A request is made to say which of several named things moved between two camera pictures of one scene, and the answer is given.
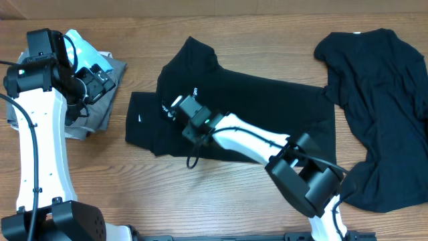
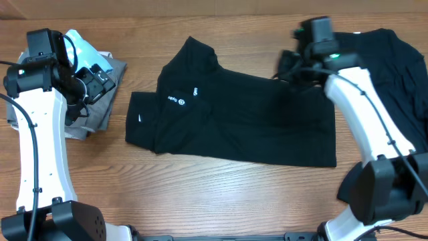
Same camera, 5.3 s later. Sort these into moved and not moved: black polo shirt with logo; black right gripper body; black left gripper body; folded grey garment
Moved: black right gripper body
Not moved: folded grey garment; black polo shirt with logo; black left gripper body
